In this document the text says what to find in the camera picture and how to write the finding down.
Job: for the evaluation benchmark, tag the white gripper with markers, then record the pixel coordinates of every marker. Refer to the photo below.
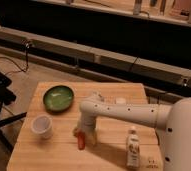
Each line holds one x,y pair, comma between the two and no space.
87,124

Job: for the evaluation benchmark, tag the orange red pepper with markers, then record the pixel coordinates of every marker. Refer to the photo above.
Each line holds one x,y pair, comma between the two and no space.
81,140

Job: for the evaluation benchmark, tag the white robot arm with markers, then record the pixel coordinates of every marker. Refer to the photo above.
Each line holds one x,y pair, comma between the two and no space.
174,119

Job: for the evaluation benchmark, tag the green bowl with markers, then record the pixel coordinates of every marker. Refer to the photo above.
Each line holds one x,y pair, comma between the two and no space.
58,98

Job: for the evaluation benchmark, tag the white plastic cup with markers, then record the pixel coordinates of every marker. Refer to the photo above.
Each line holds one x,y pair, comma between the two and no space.
42,126

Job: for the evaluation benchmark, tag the white rectangular block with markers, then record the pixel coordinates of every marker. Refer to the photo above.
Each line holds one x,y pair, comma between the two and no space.
120,100

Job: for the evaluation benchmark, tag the clear plastic bottle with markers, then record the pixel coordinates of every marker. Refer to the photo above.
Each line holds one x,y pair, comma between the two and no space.
133,149

